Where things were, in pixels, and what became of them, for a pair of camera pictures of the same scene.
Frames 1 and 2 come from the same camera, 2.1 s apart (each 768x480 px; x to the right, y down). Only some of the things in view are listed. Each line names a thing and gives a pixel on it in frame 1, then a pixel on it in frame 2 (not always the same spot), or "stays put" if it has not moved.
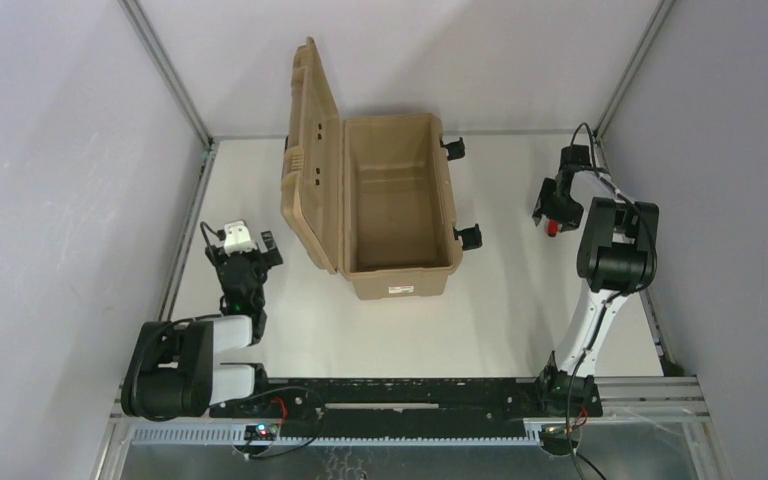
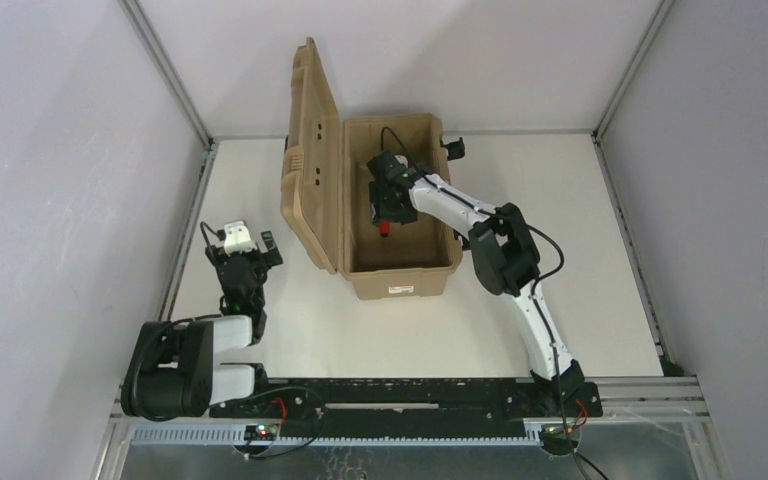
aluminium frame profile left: [167, 68] stays put
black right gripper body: [557, 201] -> [392, 212]
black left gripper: [244, 258] stays put
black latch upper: [456, 149] stays put
